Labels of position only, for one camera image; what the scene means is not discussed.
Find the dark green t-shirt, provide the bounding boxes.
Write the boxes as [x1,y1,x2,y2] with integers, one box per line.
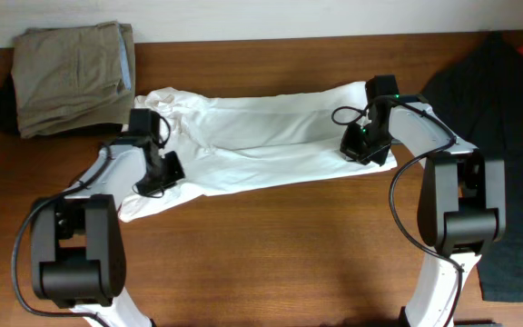
[422,34,523,302]

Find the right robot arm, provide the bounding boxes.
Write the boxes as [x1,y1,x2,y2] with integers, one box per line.
[331,75,506,327]

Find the white printed t-shirt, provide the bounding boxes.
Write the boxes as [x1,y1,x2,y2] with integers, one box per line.
[120,82,397,222]

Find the folded khaki trousers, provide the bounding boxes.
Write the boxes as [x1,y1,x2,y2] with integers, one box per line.
[11,21,135,138]

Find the folded black garment under trousers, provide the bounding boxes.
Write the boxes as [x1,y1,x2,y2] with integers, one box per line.
[0,74,123,136]

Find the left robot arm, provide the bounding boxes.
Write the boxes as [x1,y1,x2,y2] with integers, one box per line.
[22,109,184,326]

